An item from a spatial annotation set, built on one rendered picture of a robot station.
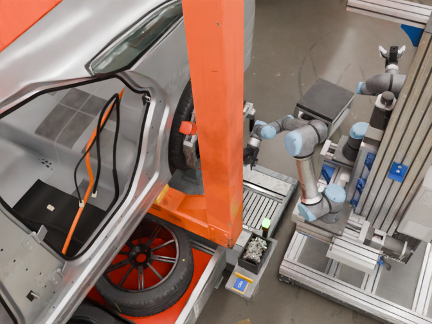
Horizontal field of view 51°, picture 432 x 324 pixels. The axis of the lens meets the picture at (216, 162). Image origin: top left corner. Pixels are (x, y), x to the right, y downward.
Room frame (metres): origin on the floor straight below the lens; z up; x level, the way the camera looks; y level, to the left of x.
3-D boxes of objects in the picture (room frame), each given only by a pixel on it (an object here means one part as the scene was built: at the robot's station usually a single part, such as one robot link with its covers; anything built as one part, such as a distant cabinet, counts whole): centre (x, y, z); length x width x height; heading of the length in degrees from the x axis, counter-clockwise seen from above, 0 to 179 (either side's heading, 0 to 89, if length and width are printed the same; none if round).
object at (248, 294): (1.21, -0.18, 0.44); 0.43 x 0.17 x 0.03; 149
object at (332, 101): (2.72, -0.97, 0.17); 0.43 x 0.36 x 0.34; 139
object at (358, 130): (1.75, -0.89, 0.98); 0.13 x 0.12 x 0.14; 74
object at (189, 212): (1.56, 0.26, 0.69); 0.52 x 0.17 x 0.35; 59
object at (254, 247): (1.25, -0.20, 0.51); 0.20 x 0.14 x 0.13; 146
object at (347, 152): (1.75, -0.88, 0.87); 0.15 x 0.15 x 0.10
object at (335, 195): (1.32, -0.63, 0.98); 0.13 x 0.12 x 0.14; 115
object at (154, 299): (1.31, 0.53, 0.39); 0.66 x 0.66 x 0.24
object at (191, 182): (2.10, 0.18, 0.32); 0.40 x 0.30 x 0.28; 149
